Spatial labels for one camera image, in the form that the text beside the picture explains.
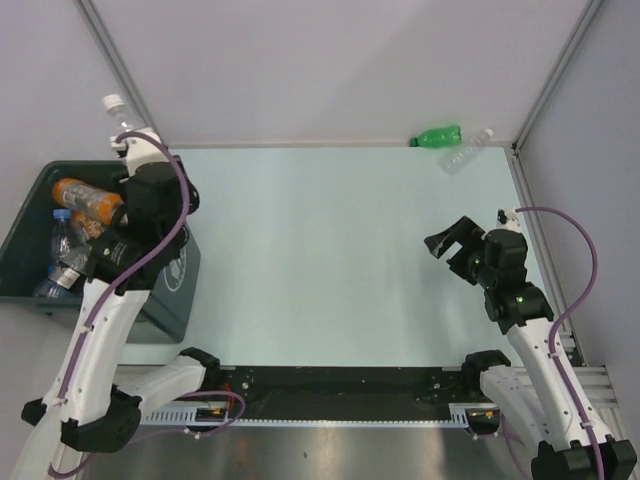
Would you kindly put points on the clear bottle blue label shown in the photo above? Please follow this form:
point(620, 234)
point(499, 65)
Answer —
point(67, 247)

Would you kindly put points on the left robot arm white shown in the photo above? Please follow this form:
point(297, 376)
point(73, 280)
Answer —
point(96, 415)

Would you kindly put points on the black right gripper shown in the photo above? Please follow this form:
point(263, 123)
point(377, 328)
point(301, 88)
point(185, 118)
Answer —
point(463, 231)

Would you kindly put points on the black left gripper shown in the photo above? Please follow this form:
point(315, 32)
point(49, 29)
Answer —
point(193, 204)

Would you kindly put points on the white cable duct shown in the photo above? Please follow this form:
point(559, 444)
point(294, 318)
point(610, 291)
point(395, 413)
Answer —
point(189, 414)

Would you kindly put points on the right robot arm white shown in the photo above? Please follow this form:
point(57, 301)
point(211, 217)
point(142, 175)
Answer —
point(553, 417)

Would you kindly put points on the clear bottle black cap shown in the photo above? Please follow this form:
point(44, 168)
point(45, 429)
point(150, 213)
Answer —
point(62, 282)

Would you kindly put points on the orange label bottle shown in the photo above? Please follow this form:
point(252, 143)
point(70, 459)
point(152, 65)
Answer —
point(86, 228)
point(95, 203)

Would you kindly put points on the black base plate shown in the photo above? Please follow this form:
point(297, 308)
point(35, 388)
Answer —
point(366, 394)

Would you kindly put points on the dark green plastic bin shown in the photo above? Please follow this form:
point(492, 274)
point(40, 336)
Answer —
point(25, 258)

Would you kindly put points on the clear bottle white cap back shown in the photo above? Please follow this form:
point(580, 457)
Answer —
point(461, 156)

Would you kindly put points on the green bottle at back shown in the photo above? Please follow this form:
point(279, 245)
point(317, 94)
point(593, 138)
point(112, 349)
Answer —
point(435, 138)

